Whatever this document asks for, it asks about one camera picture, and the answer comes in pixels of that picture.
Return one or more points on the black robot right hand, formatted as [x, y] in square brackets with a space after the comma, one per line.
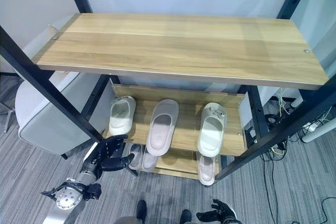
[223, 212]

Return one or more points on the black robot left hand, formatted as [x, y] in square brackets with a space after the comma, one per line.
[110, 153]

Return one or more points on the small wooden shoe rack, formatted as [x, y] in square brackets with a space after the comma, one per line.
[185, 127]

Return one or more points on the plain white slide slipper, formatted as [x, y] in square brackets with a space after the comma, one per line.
[121, 119]

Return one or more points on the robot right dark foot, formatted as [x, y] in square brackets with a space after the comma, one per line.
[186, 217]

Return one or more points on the robot dark foot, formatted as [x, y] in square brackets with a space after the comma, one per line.
[186, 217]
[141, 210]

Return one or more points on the large grey-pink slipper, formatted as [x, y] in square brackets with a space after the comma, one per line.
[160, 129]

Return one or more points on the robot left dark foot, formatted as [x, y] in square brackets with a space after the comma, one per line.
[141, 210]

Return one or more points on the grey upholstered chair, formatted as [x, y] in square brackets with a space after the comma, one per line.
[47, 127]

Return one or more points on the grey robot body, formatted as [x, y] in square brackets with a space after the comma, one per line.
[127, 220]

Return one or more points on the white slide slipper with charms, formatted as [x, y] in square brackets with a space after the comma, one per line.
[211, 134]

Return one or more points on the thin metal chair leg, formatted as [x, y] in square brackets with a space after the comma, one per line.
[9, 120]

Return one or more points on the white power strip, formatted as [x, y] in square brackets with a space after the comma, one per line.
[311, 127]

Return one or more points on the large wooden shelf board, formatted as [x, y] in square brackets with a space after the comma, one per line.
[178, 48]

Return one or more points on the white table leg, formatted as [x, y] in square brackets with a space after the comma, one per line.
[319, 130]

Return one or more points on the black metal shelf frame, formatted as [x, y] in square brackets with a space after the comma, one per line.
[52, 95]

